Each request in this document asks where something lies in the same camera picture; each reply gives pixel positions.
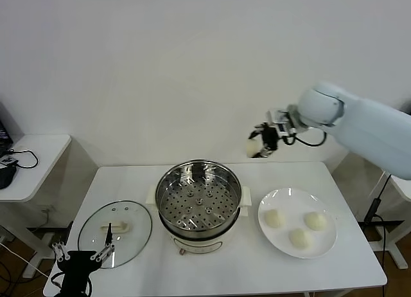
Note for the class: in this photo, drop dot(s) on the white side table with mouse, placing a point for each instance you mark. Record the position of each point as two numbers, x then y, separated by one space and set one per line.
38 168

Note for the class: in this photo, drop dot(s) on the small black printed card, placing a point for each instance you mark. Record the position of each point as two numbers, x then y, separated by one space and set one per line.
7 161

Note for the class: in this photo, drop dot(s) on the steel steamer pot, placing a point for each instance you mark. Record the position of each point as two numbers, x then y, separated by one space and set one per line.
199 245

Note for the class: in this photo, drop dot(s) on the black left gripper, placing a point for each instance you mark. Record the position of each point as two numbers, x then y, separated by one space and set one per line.
77 265

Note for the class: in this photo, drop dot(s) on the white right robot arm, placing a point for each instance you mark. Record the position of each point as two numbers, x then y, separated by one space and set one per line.
369 130

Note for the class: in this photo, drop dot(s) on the stainless steel steamer basket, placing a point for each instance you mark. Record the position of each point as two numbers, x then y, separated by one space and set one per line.
165 187

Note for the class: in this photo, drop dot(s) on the white steamed baozi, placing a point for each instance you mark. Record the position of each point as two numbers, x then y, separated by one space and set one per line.
274 218
252 148
300 238
315 221

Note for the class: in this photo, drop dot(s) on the laptop with dark screen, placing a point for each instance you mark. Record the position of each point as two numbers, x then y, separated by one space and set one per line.
4 133

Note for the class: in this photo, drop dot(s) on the white side table with label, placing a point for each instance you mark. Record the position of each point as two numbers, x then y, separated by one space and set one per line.
394 239

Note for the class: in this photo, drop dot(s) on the white round plate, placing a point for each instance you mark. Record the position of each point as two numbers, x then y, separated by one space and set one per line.
289 200

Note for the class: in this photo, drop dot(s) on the black computer mouse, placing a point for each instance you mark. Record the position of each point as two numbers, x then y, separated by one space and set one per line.
6 178

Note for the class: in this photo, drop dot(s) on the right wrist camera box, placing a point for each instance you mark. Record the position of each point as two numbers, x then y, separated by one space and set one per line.
282 123

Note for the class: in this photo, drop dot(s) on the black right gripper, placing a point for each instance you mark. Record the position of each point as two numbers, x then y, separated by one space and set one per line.
269 136

